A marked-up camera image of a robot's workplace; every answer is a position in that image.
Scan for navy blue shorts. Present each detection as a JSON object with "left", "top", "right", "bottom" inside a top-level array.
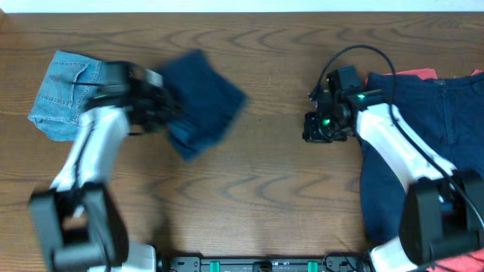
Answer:
[{"left": 157, "top": 50, "right": 247, "bottom": 161}]

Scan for light blue denim shorts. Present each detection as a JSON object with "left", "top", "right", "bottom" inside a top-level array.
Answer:
[{"left": 28, "top": 51, "right": 105, "bottom": 141}]

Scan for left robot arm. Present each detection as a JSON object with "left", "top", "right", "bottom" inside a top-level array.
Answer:
[{"left": 29, "top": 61, "right": 181, "bottom": 271}]

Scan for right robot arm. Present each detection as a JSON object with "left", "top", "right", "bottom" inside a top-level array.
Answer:
[{"left": 302, "top": 66, "right": 483, "bottom": 271}]

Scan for navy blue garment in pile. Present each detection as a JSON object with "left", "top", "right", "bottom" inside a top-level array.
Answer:
[{"left": 360, "top": 73, "right": 483, "bottom": 243}]

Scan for red garment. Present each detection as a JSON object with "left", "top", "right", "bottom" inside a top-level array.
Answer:
[{"left": 365, "top": 67, "right": 484, "bottom": 272}]

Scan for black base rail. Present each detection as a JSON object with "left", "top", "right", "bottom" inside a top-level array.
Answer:
[{"left": 156, "top": 252, "right": 375, "bottom": 272}]

